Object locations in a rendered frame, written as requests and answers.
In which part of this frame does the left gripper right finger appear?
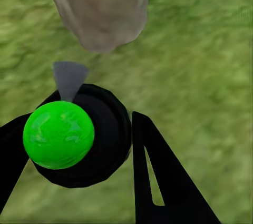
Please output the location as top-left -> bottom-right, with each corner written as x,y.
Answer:
131,111 -> 221,224

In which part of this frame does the pesticide atomizer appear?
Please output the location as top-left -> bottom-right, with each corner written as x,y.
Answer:
23,61 -> 132,189

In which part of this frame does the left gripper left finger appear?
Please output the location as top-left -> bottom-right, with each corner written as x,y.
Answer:
0,114 -> 31,213

